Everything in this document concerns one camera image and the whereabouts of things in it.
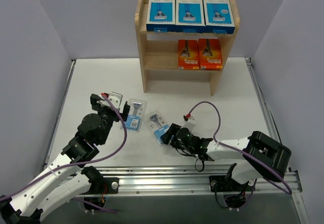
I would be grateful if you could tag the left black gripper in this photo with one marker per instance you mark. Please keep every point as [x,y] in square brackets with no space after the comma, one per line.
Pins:
[109,106]

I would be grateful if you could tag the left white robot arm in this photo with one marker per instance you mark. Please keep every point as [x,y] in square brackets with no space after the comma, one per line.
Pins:
[70,173]

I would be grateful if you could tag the orange Gillette Fusion box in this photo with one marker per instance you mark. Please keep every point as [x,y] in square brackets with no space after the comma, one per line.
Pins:
[210,57]
[188,57]

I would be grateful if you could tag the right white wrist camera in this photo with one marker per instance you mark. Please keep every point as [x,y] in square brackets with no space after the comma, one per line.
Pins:
[189,122]

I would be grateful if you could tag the blue Harry's razor box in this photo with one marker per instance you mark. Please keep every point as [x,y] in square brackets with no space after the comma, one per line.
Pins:
[161,16]
[190,16]
[218,16]

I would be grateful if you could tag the clear blister razor pack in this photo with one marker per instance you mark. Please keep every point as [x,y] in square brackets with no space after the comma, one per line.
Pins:
[136,115]
[156,124]

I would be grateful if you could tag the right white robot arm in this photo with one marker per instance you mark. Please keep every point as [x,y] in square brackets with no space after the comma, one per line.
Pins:
[253,157]

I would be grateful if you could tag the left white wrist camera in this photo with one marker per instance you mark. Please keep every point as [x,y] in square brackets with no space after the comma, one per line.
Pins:
[114,98]

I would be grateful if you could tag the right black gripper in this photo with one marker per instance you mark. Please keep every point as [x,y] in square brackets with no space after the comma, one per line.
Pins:
[172,135]

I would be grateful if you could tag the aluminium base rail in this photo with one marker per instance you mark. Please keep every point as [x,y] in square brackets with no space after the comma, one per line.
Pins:
[143,166]

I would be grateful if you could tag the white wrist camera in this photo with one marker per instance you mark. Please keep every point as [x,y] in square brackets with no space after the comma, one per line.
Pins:
[189,122]
[114,98]

